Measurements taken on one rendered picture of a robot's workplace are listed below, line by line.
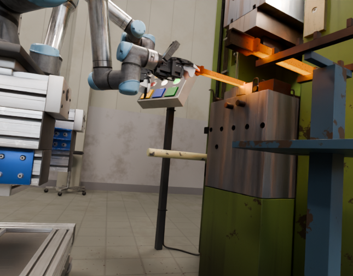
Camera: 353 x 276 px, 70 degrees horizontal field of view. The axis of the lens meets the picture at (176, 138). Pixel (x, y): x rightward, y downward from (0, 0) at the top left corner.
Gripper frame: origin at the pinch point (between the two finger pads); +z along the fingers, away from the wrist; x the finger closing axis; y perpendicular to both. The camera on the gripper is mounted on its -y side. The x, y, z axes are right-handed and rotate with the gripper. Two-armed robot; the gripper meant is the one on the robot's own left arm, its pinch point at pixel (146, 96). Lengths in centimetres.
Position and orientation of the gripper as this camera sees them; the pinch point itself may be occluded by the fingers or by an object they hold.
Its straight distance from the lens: 145.8
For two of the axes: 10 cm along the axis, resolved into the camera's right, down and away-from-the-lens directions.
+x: 2.6, -0.6, -9.6
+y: -9.6, -1.0, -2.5
